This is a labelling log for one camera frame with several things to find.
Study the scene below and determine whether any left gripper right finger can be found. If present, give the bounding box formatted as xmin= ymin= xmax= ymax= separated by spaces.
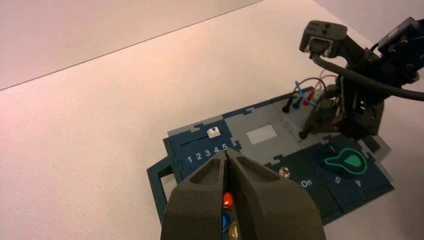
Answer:
xmin=228 ymin=149 xmax=327 ymax=240

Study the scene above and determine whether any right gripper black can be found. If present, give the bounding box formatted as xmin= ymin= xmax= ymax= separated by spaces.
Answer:
xmin=299 ymin=49 xmax=418 ymax=140

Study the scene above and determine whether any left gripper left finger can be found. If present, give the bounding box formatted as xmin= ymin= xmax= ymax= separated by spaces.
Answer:
xmin=160 ymin=150 xmax=229 ymax=240

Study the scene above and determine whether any blue jumper wire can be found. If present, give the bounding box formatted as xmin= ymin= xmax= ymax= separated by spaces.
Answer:
xmin=292 ymin=80 xmax=318 ymax=111

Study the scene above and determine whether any blue push button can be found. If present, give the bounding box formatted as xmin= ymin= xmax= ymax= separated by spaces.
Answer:
xmin=221 ymin=213 xmax=232 ymax=234

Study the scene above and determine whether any red push button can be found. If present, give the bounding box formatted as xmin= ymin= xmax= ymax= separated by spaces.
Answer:
xmin=222 ymin=192 xmax=234 ymax=210

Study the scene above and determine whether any teal rotary knob green pointer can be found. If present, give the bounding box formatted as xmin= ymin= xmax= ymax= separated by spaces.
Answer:
xmin=318 ymin=146 xmax=369 ymax=178

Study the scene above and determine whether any white display window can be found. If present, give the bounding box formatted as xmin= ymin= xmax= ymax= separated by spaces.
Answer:
xmin=246 ymin=124 xmax=278 ymax=146

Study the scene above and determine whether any blue grey task box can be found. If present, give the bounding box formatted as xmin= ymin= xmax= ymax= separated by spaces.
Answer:
xmin=146 ymin=86 xmax=395 ymax=240

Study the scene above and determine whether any white jumper wire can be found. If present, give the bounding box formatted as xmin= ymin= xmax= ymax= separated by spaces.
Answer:
xmin=312 ymin=69 xmax=332 ymax=100

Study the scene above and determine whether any red jumper wire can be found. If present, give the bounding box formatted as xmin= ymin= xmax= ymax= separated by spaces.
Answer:
xmin=306 ymin=74 xmax=339 ymax=104

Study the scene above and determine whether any black jumper wire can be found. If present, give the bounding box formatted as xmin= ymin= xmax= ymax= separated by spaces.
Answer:
xmin=282 ymin=77 xmax=329 ymax=140

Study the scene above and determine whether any black camera cable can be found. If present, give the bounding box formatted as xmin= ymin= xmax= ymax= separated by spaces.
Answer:
xmin=310 ymin=52 xmax=424 ymax=102

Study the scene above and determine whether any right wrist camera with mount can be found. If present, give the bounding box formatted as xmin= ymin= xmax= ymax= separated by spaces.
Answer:
xmin=299 ymin=20 xmax=352 ymax=62

